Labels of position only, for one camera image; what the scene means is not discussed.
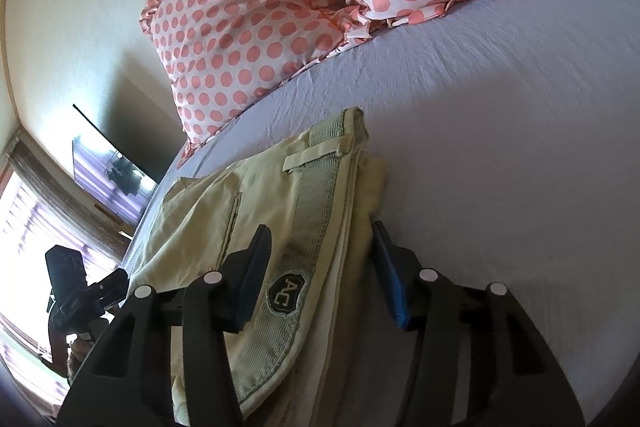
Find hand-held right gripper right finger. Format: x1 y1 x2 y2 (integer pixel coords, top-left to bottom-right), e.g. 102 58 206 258
371 220 587 427

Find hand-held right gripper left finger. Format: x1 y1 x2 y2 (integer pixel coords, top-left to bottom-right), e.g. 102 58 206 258
56 224 273 427

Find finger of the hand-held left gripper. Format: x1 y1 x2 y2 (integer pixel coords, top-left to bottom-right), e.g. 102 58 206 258
85 268 130 315

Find beige pants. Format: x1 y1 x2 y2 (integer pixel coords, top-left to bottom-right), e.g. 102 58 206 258
120 107 388 427

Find dark glass-top side table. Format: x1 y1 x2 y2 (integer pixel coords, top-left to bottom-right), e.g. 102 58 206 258
72 104 166 228

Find lavender bed sheet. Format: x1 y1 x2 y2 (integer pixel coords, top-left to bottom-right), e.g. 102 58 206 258
122 0 640 427

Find wooden window frame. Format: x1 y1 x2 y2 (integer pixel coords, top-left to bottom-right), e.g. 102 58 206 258
0 129 133 268

